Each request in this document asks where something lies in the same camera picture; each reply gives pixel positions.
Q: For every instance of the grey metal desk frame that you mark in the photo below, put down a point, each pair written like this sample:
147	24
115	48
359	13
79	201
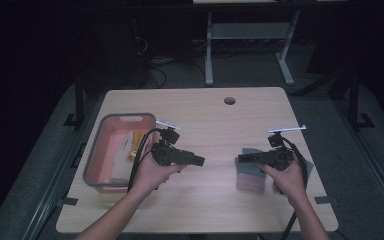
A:
246	30

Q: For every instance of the black tape strip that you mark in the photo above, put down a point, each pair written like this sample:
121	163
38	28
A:
67	201
326	200

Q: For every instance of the person's left hand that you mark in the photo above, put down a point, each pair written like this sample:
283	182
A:
150	175

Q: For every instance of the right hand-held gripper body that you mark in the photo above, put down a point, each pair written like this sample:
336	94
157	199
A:
280	158

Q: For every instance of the pink basin with grey rim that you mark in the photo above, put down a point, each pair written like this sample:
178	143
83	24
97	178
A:
106	156

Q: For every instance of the black metal post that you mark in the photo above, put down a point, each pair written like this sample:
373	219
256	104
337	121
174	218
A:
79	100
353	100

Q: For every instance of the grey metal rail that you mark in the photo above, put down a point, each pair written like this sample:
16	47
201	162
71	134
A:
380	173
45	206

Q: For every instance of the person's right hand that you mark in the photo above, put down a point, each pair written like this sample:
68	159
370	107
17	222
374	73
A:
286	184

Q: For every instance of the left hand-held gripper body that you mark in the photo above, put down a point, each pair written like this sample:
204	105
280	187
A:
166	155

